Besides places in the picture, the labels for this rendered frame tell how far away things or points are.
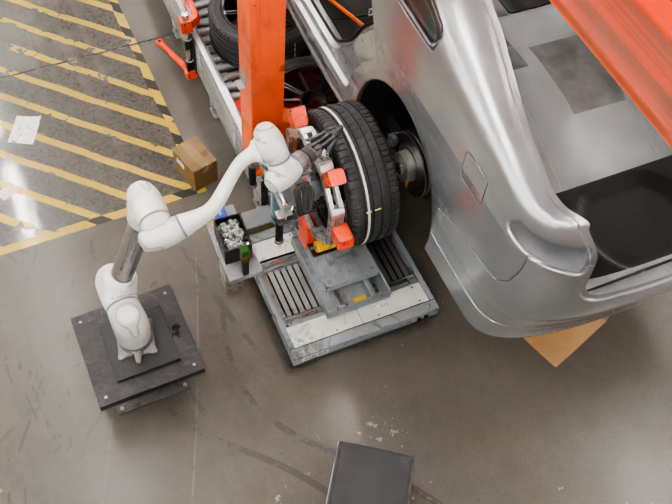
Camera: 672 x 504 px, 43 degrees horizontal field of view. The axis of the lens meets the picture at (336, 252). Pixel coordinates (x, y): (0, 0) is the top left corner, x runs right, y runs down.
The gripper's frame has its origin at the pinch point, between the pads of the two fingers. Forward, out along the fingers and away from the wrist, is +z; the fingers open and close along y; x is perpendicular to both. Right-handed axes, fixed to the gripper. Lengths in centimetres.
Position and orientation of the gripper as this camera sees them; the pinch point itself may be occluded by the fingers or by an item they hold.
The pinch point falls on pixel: (336, 131)
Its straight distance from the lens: 366.4
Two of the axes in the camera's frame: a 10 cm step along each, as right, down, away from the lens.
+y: 7.5, 5.9, -3.1
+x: 0.7, -5.4, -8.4
